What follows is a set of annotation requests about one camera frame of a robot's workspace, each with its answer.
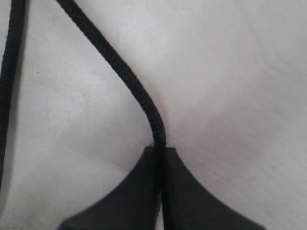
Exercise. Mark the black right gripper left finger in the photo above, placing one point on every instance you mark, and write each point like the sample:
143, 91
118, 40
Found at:
132, 205

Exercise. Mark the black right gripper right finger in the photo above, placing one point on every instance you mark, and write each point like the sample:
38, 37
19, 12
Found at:
187, 205

